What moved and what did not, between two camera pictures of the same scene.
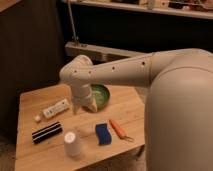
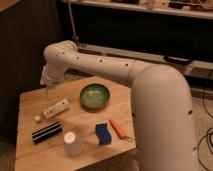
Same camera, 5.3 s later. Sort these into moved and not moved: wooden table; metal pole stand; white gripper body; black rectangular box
Moved: white gripper body
Not moved: black rectangular box; wooden table; metal pole stand
